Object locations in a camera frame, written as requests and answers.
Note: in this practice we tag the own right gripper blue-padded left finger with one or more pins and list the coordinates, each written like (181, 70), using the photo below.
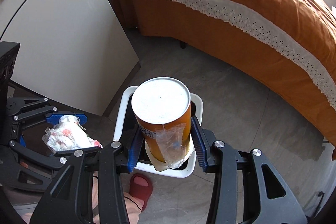
(68, 199)

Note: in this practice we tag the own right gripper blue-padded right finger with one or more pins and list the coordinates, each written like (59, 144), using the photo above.
(267, 197)

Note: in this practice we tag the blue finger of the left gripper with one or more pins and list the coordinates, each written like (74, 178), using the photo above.
(22, 141)
(56, 118)

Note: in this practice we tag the pink white plastic packet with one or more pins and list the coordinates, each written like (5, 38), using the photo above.
(68, 136)

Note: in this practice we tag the orange cylindrical can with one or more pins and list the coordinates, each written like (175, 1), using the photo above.
(162, 107)

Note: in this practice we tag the white trash bin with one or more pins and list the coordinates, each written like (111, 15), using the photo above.
(140, 156)

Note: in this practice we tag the person's left foot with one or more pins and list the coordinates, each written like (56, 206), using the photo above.
(133, 205)

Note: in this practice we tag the left red slipper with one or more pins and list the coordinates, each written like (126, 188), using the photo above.
(141, 188)

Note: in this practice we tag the white nightstand with drawers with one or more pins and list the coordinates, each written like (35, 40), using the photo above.
(74, 52)

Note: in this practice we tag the white lace bed skirt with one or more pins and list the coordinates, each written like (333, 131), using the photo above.
(255, 25)

